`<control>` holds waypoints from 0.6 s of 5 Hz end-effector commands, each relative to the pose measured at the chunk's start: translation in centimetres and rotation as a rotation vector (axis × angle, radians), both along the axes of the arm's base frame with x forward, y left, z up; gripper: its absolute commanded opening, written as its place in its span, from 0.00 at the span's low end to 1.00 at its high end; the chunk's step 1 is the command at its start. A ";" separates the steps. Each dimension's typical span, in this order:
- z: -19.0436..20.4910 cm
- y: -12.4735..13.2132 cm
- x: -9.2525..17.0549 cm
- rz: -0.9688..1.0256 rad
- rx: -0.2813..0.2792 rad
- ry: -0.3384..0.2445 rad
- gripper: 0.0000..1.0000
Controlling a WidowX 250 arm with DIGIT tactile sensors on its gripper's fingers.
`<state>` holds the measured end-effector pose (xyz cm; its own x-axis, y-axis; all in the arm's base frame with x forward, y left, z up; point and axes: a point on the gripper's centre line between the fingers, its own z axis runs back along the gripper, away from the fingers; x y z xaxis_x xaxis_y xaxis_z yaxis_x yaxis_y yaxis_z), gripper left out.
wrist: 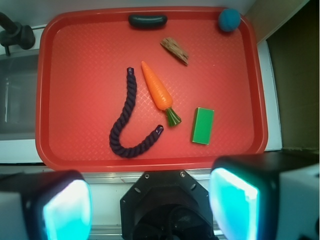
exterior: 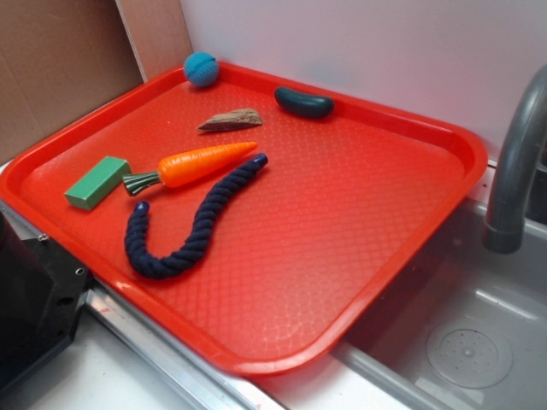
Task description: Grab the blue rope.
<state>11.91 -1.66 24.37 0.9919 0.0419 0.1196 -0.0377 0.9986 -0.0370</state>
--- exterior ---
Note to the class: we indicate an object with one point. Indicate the dark green toy cucumber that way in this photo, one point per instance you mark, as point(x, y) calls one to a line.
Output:
point(303, 104)

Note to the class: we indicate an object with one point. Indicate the orange toy carrot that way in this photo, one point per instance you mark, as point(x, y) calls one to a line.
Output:
point(186, 167)

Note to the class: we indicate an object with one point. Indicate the brown cardboard panel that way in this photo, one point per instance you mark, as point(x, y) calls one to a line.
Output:
point(60, 60)

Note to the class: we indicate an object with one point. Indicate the blue textured ball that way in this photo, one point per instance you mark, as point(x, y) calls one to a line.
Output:
point(201, 69)

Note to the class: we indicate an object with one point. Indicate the green wooden block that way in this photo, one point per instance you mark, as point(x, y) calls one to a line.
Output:
point(97, 183)

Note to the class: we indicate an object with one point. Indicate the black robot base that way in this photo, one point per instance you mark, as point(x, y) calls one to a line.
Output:
point(43, 288)

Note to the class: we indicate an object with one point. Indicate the brown wood wedge piece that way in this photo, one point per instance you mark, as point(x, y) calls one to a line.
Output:
point(238, 119)

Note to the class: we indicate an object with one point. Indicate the grey toy faucet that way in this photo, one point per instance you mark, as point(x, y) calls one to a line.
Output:
point(519, 185)

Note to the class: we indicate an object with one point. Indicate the grey plastic sink basin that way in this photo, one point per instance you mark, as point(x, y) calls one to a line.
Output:
point(460, 328)

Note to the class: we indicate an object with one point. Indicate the red plastic tray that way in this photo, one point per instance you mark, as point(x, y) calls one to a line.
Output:
point(298, 255)

